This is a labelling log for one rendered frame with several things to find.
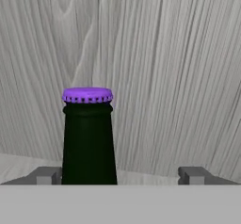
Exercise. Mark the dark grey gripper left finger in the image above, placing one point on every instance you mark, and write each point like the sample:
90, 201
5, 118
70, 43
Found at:
44, 175

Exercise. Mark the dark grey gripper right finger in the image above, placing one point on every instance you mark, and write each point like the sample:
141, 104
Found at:
194, 175

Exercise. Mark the dark beer bottle purple cap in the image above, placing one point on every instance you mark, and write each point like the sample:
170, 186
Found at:
88, 143

